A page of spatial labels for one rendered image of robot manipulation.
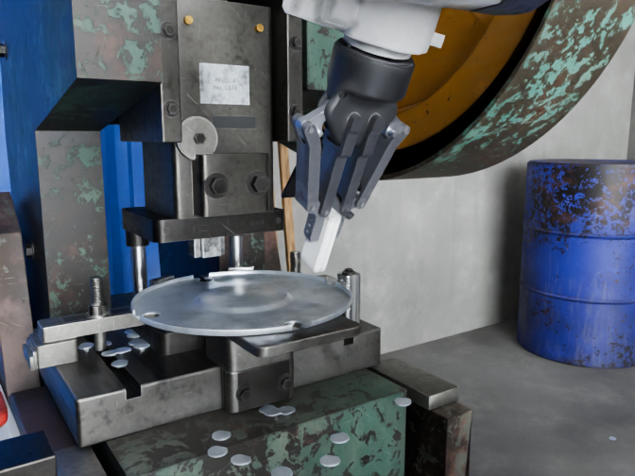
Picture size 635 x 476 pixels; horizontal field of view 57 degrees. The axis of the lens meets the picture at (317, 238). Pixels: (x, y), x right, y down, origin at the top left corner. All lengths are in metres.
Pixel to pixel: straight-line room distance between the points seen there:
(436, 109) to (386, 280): 1.79
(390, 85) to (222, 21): 0.35
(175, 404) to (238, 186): 0.29
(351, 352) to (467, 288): 2.21
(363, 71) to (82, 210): 0.61
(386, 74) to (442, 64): 0.48
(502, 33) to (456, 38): 0.12
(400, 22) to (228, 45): 0.36
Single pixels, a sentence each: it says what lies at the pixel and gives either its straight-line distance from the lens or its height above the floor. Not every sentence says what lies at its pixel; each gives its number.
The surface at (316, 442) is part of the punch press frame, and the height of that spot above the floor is 0.61.
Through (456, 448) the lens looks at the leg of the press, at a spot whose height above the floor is 0.57.
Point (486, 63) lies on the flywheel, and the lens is 0.89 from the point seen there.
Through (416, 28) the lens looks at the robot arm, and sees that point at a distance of 0.51.
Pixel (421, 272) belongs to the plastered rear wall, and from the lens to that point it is 2.82.
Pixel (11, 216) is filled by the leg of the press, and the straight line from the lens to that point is 1.12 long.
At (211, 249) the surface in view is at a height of 0.83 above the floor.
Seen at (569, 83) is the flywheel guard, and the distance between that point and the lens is 0.91.
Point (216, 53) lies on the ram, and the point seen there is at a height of 1.10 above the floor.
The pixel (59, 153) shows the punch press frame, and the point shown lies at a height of 0.97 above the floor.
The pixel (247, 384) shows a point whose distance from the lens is 0.77.
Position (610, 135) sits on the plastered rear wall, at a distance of 3.96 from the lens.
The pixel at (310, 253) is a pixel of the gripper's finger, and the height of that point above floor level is 0.87.
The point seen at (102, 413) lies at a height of 0.68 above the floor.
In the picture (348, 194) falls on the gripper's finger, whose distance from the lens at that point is 0.59.
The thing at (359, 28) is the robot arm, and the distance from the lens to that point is 0.51.
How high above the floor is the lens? 1.00
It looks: 10 degrees down
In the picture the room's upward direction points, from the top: straight up
